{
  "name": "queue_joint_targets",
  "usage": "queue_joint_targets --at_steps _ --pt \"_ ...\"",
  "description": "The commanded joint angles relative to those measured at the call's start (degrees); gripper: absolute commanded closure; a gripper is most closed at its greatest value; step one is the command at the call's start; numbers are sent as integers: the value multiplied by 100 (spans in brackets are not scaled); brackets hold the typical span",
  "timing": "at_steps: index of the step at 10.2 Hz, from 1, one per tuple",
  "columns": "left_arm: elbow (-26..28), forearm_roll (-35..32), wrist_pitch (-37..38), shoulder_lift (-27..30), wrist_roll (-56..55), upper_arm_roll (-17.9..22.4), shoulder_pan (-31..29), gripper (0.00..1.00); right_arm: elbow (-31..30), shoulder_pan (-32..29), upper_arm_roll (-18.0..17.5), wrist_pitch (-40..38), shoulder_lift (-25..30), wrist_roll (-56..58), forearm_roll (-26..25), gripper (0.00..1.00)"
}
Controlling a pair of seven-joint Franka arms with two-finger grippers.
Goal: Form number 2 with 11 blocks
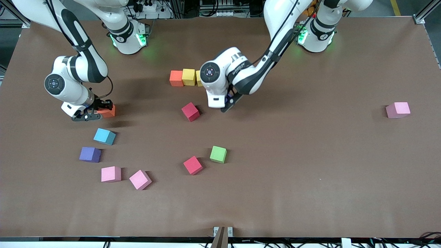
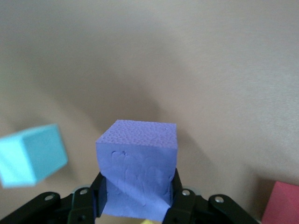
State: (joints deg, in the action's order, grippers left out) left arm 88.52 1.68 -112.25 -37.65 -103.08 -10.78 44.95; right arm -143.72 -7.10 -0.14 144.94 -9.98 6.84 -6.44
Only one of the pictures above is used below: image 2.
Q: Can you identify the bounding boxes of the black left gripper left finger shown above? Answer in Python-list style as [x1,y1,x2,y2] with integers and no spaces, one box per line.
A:
[69,171,108,224]

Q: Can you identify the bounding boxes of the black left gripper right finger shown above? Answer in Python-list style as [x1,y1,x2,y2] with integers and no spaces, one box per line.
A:
[162,167,201,224]

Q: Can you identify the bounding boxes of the purple foam cube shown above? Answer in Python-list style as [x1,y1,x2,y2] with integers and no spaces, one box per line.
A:
[96,119,178,222]

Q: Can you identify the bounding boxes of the red foam cube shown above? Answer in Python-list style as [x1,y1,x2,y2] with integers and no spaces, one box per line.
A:
[261,181,299,224]

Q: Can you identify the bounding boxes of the blue foam cube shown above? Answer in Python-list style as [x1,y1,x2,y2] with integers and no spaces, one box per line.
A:
[0,123,69,189]

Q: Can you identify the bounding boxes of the brown paper table cover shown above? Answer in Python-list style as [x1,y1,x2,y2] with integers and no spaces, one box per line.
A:
[0,0,299,224]

